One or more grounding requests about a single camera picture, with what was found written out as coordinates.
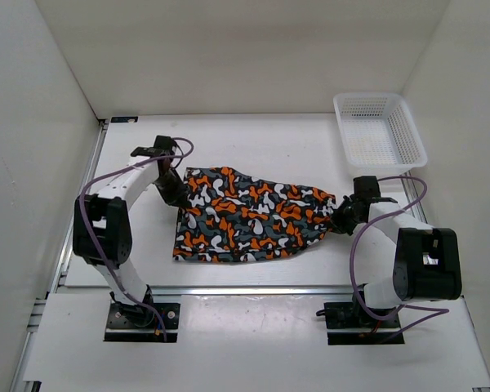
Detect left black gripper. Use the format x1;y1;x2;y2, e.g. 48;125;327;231
152;168;188;209

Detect orange camouflage shorts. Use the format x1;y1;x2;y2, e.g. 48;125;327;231
172;167;336;263

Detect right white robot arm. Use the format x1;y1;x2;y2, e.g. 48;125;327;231
332;176;462;327

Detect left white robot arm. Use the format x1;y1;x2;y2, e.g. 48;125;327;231
73;136;194;327

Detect white plastic basket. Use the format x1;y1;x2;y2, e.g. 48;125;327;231
333;92;428;177

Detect dark label sticker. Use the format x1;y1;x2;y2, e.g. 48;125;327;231
110;116;139;123

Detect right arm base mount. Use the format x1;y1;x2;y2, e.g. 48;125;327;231
315;298;405;345

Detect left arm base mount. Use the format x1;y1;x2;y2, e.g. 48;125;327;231
104;300;180;343

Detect aluminium front rail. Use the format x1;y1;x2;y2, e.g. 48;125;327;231
52;284;446;297

